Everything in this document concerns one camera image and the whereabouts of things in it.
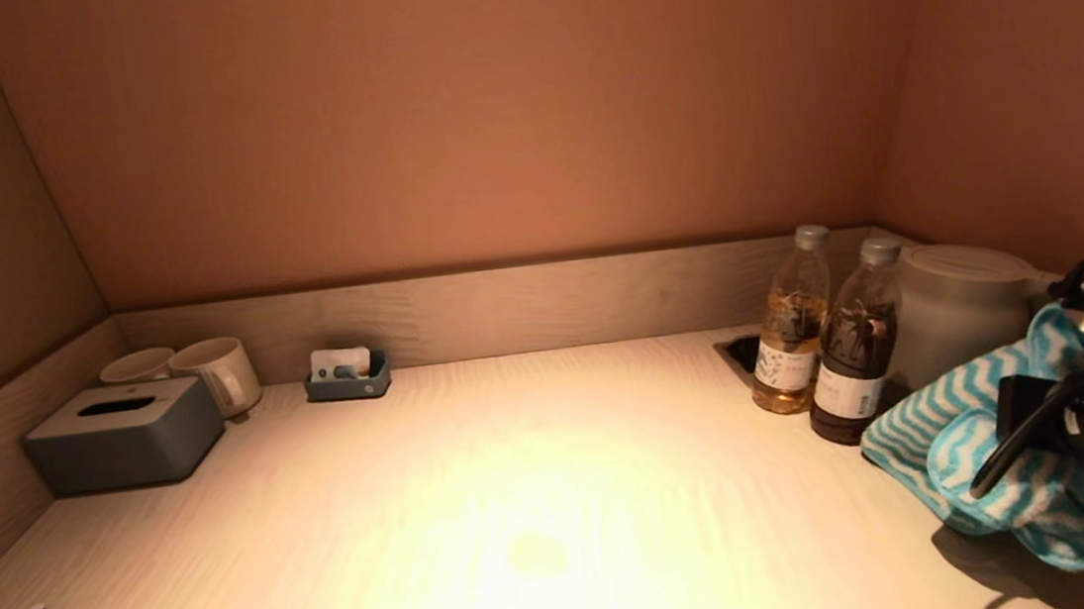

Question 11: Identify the blue white striped towel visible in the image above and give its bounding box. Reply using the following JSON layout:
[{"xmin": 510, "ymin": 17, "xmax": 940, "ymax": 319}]
[{"xmin": 848, "ymin": 300, "xmax": 1084, "ymax": 593}]

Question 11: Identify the white electric kettle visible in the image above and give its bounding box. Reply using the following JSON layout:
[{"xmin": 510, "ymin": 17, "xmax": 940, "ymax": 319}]
[{"xmin": 870, "ymin": 232, "xmax": 1075, "ymax": 400}]

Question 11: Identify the dark drink bottle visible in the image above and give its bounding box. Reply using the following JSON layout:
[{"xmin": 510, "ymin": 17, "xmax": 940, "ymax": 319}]
[{"xmin": 793, "ymin": 233, "xmax": 921, "ymax": 450}]

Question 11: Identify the amber drink bottle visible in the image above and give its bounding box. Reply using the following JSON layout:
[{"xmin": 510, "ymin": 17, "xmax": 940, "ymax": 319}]
[{"xmin": 736, "ymin": 222, "xmax": 847, "ymax": 418}]

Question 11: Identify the black recessed table socket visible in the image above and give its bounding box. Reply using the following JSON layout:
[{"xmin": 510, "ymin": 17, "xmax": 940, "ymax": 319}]
[{"xmin": 712, "ymin": 333, "xmax": 768, "ymax": 393}]

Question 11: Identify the small grey-blue tray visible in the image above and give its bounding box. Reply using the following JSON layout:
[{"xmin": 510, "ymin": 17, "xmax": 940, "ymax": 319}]
[{"xmin": 301, "ymin": 350, "xmax": 394, "ymax": 406}]

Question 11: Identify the white sachet packet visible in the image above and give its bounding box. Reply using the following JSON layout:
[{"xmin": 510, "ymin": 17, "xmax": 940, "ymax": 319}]
[{"xmin": 309, "ymin": 345, "xmax": 374, "ymax": 384}]

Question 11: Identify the grey tissue box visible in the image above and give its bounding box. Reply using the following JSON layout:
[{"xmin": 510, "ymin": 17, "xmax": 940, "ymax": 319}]
[{"xmin": 19, "ymin": 374, "xmax": 232, "ymax": 499}]

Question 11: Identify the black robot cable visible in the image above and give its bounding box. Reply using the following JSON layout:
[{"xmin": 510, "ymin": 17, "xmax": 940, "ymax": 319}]
[{"xmin": 948, "ymin": 260, "xmax": 1084, "ymax": 501}]

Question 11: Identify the white mug with handle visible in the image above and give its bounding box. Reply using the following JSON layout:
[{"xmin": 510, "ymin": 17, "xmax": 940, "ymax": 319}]
[{"xmin": 166, "ymin": 333, "xmax": 266, "ymax": 426}]

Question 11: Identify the white mug without visible handle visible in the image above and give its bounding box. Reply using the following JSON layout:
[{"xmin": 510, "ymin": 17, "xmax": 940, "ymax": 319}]
[{"xmin": 97, "ymin": 346, "xmax": 180, "ymax": 388}]

